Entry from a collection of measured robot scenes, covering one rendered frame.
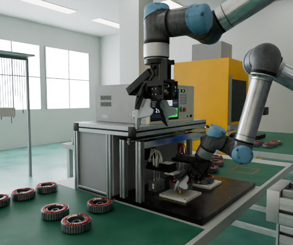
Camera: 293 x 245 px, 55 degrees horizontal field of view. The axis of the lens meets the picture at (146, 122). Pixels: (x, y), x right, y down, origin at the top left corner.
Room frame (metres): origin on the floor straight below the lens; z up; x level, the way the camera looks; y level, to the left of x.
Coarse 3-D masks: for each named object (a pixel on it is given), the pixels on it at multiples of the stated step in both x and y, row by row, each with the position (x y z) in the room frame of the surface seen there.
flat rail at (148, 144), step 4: (176, 136) 1.50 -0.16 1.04; (180, 136) 1.53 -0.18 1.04; (184, 136) 1.56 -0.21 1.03; (188, 136) 1.60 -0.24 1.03; (192, 136) 1.63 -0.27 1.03; (196, 136) 1.67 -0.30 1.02; (200, 136) 1.71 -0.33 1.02; (152, 140) 1.34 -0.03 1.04; (156, 140) 1.35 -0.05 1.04; (160, 140) 1.38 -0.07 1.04; (164, 140) 1.41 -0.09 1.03; (168, 140) 1.44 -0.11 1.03; (172, 140) 1.47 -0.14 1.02; (176, 140) 1.49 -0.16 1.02; (180, 140) 1.53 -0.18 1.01; (148, 144) 1.31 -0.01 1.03; (152, 144) 1.33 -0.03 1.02; (156, 144) 1.35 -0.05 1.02; (160, 144) 1.38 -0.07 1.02
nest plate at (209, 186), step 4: (216, 180) 1.57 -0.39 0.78; (196, 184) 1.49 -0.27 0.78; (200, 184) 1.49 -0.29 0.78; (204, 184) 1.49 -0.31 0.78; (208, 184) 1.49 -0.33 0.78; (212, 184) 1.49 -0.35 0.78; (216, 184) 1.50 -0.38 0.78; (204, 188) 1.46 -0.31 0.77; (208, 188) 1.44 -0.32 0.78; (212, 188) 1.46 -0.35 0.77
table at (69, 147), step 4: (212, 124) 4.40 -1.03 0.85; (184, 140) 3.52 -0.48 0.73; (64, 144) 3.13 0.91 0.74; (68, 144) 3.09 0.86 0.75; (72, 144) 3.07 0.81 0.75; (68, 148) 3.09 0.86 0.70; (72, 148) 3.04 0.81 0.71; (68, 152) 3.14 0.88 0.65; (72, 152) 3.17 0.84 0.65; (216, 152) 4.37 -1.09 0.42; (68, 156) 3.15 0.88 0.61; (72, 156) 3.17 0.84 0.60; (68, 160) 3.15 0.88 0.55; (72, 160) 3.16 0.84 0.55; (68, 164) 3.15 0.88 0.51; (72, 164) 3.16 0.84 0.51; (68, 168) 3.15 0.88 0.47; (72, 168) 3.16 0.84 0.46; (68, 172) 3.15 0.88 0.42; (72, 172) 3.16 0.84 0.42; (68, 176) 3.15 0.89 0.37; (72, 176) 3.16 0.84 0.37
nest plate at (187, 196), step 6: (162, 192) 1.36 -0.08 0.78; (168, 192) 1.36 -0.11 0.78; (174, 192) 1.36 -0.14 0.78; (186, 192) 1.36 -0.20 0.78; (192, 192) 1.36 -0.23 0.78; (198, 192) 1.36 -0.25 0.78; (174, 198) 1.29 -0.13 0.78; (180, 198) 1.27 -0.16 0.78; (186, 198) 1.27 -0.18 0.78; (192, 198) 1.29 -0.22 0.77
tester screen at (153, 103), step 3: (177, 99) 1.56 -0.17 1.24; (153, 102) 1.39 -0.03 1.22; (153, 105) 1.39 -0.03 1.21; (171, 105) 1.52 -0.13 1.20; (174, 105) 1.54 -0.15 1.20; (177, 105) 1.57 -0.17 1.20; (153, 108) 1.39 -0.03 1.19; (153, 111) 1.39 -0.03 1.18; (153, 114) 1.39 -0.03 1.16; (156, 114) 1.41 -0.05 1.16; (171, 117) 1.52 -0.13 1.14; (174, 117) 1.54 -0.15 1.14; (177, 117) 1.57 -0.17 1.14
